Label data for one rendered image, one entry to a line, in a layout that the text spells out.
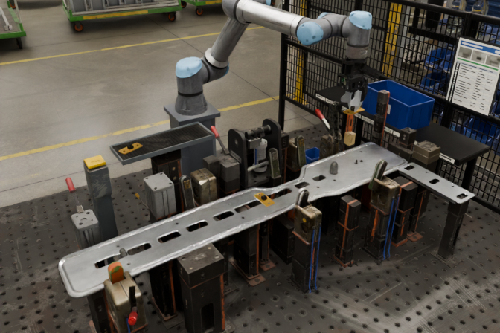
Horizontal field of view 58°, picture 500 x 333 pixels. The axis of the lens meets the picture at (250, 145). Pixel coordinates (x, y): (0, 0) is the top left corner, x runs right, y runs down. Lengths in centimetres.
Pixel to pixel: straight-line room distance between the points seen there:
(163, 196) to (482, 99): 138
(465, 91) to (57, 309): 184
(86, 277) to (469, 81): 168
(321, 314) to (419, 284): 41
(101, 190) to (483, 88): 158
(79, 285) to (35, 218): 90
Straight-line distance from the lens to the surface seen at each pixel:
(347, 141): 203
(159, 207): 160
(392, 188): 173
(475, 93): 218
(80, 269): 148
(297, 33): 157
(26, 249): 212
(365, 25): 162
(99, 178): 167
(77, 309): 179
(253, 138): 174
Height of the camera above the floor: 197
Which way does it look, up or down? 29 degrees down
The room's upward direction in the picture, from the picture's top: straight up
